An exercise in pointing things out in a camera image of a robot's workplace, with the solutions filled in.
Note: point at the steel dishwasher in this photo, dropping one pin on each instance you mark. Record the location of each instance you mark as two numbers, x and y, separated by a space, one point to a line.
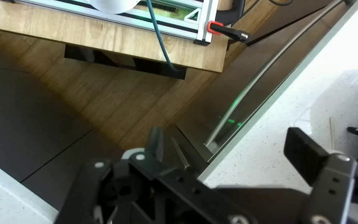
249 63

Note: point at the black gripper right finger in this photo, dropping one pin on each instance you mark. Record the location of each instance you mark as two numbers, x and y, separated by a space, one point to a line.
307 154

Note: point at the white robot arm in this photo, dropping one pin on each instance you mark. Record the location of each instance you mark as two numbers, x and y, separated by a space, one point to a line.
112 4

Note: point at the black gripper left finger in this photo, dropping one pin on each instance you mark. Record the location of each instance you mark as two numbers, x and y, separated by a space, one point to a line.
156 145

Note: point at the dark cabinet door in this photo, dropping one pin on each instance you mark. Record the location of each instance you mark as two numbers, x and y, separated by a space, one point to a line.
25 132

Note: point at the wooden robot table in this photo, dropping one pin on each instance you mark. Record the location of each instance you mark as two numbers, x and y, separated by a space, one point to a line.
105 39

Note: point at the clear jar with wooden lid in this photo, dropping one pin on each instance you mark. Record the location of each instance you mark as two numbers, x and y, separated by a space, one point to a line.
348 100

